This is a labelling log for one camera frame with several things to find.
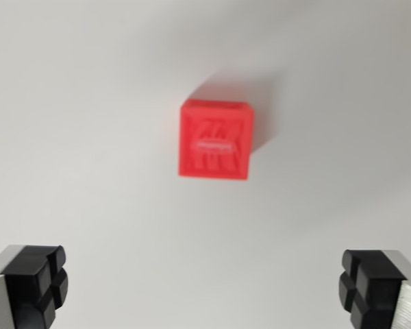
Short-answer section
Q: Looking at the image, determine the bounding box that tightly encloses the red rubber toy cube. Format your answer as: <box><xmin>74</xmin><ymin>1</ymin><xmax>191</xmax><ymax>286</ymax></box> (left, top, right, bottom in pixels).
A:
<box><xmin>177</xmin><ymin>98</ymin><xmax>256</xmax><ymax>181</ymax></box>

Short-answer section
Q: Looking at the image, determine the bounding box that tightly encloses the gripper right finger with black rubber pad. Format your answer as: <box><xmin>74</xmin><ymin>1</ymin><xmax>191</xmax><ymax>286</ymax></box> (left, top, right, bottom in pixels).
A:
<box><xmin>338</xmin><ymin>248</ymin><xmax>411</xmax><ymax>329</ymax></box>

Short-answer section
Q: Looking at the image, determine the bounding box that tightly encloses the gripper left finger with black rubber pad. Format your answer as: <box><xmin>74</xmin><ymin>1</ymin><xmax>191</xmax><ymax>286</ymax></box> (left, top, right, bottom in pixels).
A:
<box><xmin>0</xmin><ymin>243</ymin><xmax>70</xmax><ymax>329</ymax></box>

